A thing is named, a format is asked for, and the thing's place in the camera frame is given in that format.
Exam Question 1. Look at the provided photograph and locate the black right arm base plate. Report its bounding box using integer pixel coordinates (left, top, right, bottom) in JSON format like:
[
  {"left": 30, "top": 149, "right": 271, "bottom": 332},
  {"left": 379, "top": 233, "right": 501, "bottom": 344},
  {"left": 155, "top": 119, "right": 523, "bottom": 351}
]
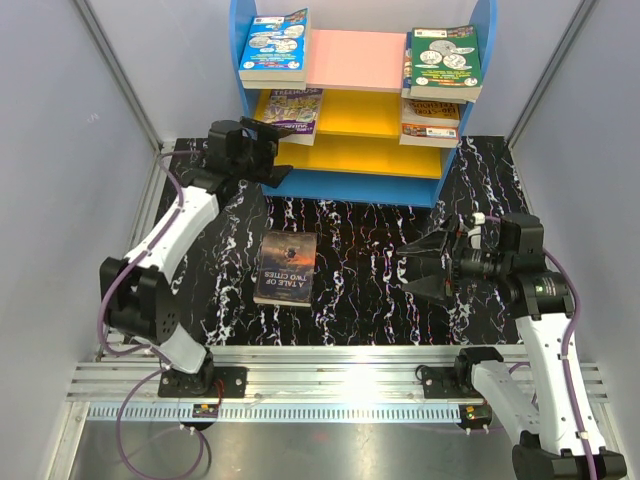
[{"left": 414, "top": 364, "right": 482, "bottom": 400}]

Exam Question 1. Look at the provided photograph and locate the small circuit board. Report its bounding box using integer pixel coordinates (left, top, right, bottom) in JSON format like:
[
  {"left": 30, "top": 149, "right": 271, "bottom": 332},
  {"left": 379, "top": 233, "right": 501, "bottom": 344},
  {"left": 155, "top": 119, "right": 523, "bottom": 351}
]
[
  {"left": 192, "top": 403, "right": 219, "bottom": 419},
  {"left": 460, "top": 403, "right": 493, "bottom": 425}
]

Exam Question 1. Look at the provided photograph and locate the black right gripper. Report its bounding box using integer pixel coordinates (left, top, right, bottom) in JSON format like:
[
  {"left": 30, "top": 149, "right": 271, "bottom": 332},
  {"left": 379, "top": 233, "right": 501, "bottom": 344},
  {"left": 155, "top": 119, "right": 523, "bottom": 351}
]
[{"left": 397, "top": 214, "right": 512, "bottom": 306}]

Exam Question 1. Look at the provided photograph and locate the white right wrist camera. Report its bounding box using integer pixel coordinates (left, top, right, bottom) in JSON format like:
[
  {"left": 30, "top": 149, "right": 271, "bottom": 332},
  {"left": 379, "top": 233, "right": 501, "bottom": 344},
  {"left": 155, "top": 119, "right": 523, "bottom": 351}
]
[{"left": 462, "top": 212, "right": 486, "bottom": 249}]

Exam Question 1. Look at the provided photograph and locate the light blue 26-storey book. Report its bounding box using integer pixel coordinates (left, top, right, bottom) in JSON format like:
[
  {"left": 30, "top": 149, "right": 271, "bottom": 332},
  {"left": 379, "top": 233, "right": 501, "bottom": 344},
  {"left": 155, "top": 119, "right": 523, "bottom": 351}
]
[{"left": 238, "top": 8, "right": 311, "bottom": 84}]

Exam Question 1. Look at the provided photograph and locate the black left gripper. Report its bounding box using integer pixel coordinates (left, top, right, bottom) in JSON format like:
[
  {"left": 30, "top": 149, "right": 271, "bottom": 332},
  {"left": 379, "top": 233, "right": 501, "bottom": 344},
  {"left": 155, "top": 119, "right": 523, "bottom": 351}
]
[{"left": 230, "top": 118, "right": 296, "bottom": 188}]

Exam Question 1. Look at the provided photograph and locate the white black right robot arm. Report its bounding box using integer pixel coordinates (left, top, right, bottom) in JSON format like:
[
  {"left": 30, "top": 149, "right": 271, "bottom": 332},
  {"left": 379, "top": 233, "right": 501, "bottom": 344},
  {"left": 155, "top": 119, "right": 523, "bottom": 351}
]
[{"left": 397, "top": 213, "right": 627, "bottom": 479}]

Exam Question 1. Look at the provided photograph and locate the dark tale of two cities book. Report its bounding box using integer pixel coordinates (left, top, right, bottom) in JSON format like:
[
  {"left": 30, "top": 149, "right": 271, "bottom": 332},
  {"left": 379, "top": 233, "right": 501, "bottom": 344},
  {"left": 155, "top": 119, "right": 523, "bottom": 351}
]
[{"left": 253, "top": 230, "right": 317, "bottom": 308}]

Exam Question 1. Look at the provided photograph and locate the right small circuit board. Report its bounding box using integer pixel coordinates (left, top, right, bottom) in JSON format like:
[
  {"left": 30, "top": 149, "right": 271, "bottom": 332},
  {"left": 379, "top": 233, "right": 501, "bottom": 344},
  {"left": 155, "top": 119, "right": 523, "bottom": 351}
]
[{"left": 460, "top": 403, "right": 493, "bottom": 425}]

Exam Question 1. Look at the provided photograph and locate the blue 91-storey treehouse book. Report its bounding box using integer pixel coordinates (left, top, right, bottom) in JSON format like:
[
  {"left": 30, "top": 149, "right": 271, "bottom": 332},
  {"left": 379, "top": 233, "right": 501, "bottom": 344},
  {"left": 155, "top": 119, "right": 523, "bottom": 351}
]
[{"left": 401, "top": 31, "right": 412, "bottom": 98}]

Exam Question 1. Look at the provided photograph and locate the yellow 130-storey treehouse book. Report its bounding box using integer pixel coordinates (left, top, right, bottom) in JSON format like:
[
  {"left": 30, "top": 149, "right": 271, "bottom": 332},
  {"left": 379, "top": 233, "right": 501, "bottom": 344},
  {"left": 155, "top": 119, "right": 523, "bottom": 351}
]
[{"left": 399, "top": 99, "right": 460, "bottom": 148}]

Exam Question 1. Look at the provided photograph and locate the purple treehouse book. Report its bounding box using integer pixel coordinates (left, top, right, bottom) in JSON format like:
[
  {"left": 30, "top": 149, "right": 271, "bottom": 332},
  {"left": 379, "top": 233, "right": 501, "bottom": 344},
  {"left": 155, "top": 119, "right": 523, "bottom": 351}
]
[{"left": 255, "top": 88, "right": 324, "bottom": 146}]

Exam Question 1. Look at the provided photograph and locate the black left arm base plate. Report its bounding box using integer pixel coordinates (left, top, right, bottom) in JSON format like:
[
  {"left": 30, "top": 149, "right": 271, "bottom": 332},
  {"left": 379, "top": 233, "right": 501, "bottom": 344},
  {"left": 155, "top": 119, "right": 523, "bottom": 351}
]
[{"left": 158, "top": 366, "right": 248, "bottom": 399}]

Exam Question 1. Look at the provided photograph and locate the left small circuit board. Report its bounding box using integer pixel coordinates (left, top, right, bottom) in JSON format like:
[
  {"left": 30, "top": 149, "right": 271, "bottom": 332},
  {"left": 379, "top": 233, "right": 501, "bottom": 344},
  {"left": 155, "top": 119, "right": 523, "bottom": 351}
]
[{"left": 192, "top": 403, "right": 219, "bottom": 419}]

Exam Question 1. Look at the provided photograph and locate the aluminium mounting rail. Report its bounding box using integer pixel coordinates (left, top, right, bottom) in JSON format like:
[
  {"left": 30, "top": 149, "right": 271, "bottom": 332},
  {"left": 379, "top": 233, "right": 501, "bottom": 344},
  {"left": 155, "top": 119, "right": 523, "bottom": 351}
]
[{"left": 64, "top": 342, "right": 609, "bottom": 404}]

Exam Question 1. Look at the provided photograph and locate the slotted grey cable duct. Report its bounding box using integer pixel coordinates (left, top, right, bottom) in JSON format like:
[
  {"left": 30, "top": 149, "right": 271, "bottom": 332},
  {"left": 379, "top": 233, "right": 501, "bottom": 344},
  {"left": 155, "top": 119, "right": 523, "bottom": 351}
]
[{"left": 88, "top": 401, "right": 461, "bottom": 424}]

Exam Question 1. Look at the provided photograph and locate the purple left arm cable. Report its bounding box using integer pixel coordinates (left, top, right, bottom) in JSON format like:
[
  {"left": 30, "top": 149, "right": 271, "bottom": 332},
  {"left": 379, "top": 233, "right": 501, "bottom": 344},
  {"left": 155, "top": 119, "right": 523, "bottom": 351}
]
[{"left": 97, "top": 149, "right": 211, "bottom": 477}]

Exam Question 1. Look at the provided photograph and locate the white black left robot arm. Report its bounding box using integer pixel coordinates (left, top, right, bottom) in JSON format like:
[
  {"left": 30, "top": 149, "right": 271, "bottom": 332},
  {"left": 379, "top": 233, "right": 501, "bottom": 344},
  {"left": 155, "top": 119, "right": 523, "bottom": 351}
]
[{"left": 97, "top": 117, "right": 293, "bottom": 397}]

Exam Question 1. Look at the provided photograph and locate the lime green treehouse book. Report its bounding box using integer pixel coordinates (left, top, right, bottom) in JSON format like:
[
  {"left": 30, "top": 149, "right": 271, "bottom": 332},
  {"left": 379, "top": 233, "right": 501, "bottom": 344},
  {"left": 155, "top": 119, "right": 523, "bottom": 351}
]
[{"left": 242, "top": 80, "right": 307, "bottom": 90}]

